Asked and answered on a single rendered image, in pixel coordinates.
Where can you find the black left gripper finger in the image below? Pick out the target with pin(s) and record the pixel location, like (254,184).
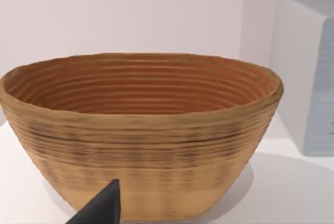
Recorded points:
(104,205)

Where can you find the brown woven basket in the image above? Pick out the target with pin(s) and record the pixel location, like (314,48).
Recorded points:
(146,140)

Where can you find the pale grey microwave oven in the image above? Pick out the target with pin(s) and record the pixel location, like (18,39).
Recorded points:
(300,77)

